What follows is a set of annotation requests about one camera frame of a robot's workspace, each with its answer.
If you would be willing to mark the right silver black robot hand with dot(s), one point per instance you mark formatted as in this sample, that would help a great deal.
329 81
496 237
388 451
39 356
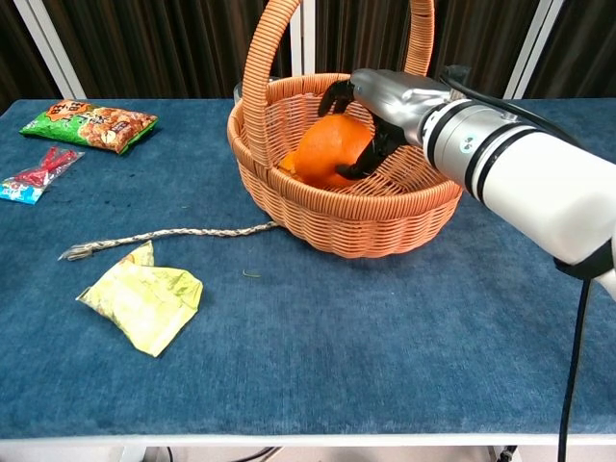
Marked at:
399 101

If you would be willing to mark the large orange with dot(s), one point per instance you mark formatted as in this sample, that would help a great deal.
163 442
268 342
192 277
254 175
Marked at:
332 144

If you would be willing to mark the small orange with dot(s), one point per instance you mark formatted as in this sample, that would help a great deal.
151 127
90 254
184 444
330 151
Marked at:
290 167

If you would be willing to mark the dark slatted partition panel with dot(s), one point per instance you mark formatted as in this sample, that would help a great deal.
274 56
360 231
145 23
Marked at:
168 48
14 53
471 38
587 48

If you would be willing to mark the tiny green leaf scrap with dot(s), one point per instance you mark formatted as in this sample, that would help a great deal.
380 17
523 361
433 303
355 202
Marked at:
251 274

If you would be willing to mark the blue felt table cover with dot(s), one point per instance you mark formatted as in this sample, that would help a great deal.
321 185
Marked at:
337 346

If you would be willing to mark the green snack bag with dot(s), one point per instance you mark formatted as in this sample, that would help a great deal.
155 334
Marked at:
91 126

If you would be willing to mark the crumpled yellow snack bag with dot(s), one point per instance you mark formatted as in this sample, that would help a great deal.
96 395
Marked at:
144 303

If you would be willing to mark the red candy packet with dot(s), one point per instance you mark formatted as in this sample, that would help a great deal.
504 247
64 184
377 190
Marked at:
38 175

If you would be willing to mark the white partition frame post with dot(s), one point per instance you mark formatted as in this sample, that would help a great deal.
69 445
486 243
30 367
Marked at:
534 48
48 48
302 38

